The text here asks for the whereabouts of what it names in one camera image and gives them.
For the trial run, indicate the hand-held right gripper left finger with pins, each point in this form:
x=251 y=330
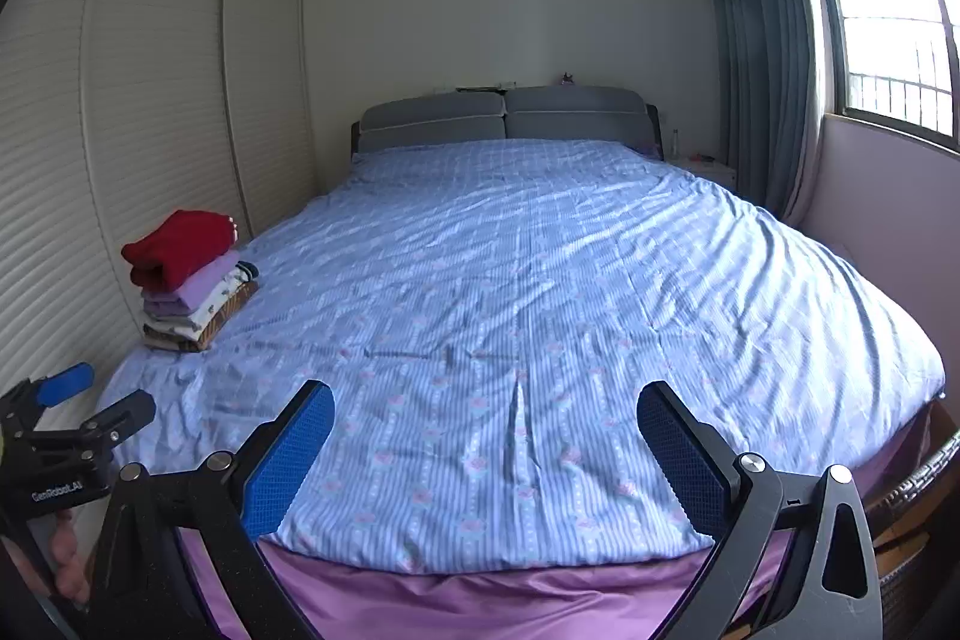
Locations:
x=289 y=452

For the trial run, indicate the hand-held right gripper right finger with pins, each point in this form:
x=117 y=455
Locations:
x=682 y=452

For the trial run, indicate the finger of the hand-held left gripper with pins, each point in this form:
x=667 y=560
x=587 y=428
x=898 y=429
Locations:
x=124 y=415
x=64 y=383

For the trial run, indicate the red knit sweater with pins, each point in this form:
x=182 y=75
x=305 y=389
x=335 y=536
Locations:
x=184 y=242

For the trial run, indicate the stack of folded clothes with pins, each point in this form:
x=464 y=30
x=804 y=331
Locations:
x=214 y=329

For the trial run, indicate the person's left hand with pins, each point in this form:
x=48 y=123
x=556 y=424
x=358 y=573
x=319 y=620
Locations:
x=69 y=557

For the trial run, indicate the white patterned folded garment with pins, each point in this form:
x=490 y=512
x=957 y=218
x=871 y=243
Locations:
x=202 y=306

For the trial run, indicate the lilac folded garment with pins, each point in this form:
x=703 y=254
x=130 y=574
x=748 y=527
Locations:
x=195 y=284

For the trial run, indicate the dark folded socks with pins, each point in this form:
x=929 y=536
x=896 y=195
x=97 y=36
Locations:
x=247 y=270

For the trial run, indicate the blue floral striped blanket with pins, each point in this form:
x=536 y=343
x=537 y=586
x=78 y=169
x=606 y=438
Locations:
x=525 y=280

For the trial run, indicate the purple bed sheet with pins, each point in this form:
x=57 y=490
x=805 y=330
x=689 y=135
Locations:
x=487 y=599

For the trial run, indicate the dark wicker basket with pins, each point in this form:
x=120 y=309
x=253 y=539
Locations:
x=919 y=535

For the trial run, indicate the white louvered wardrobe door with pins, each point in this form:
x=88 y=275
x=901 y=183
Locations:
x=274 y=85
x=120 y=123

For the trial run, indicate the white nightstand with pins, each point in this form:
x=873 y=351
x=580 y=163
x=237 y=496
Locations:
x=709 y=169

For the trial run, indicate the grey upholstered headboard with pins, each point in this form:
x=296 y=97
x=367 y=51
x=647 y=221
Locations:
x=450 y=119

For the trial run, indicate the flat dark device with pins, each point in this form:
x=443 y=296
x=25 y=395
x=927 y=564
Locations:
x=476 y=87

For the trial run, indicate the grey-green curtain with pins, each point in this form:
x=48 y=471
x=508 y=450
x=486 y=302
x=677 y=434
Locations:
x=757 y=48

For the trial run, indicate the barred window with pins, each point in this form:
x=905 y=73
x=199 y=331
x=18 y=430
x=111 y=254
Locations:
x=892 y=10

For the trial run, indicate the wooden bed frame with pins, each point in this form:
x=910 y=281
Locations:
x=896 y=546

